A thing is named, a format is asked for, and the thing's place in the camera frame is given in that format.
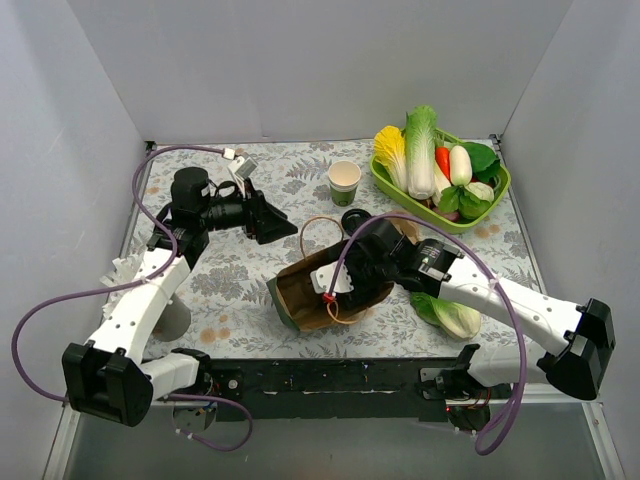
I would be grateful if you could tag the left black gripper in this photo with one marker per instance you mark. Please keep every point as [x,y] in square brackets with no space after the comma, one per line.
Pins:
[255,215]

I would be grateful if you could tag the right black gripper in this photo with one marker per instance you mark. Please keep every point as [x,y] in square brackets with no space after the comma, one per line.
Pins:
[361,270]

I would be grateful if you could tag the green brown paper bag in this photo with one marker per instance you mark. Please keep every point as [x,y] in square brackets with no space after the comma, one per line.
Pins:
[296,303]

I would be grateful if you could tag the grey straw holder cup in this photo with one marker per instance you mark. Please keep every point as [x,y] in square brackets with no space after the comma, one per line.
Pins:
[173,322]

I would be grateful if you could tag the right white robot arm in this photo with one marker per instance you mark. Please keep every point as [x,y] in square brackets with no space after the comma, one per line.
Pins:
[572,343]

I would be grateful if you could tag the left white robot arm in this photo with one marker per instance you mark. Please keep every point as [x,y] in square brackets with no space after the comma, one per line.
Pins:
[107,376]

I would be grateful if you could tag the floral patterned table mat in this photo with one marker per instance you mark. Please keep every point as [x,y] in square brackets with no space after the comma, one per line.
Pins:
[232,311]

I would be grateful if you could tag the green plastic vegetable basket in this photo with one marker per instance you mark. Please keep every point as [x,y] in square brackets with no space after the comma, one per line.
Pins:
[451,223]

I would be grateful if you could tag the green lettuce on mat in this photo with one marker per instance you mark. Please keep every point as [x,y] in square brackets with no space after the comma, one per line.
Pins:
[456,320]

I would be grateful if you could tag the yellow cabbage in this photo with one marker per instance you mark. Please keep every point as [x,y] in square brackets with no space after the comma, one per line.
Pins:
[389,150]

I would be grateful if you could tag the white radish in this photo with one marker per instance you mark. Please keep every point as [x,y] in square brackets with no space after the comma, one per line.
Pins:
[460,166]

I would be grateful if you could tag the red orange pepper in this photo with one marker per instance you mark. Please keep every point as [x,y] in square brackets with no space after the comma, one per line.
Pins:
[442,156]

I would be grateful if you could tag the small white bok choy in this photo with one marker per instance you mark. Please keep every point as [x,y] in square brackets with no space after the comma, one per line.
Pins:
[482,191]

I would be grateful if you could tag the tall green napa cabbage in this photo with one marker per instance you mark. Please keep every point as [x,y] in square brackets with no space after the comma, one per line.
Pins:
[420,145]

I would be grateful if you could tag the dark green leafy vegetable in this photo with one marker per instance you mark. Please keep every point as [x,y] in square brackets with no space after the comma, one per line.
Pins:
[485,167]

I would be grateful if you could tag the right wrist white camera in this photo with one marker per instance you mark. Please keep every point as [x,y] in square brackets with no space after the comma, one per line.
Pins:
[327,278]

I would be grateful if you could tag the wrist white camera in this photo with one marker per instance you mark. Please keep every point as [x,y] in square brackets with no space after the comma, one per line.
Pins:
[327,278]
[240,170]

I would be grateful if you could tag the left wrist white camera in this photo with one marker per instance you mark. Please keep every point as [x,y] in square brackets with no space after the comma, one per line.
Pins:
[240,170]

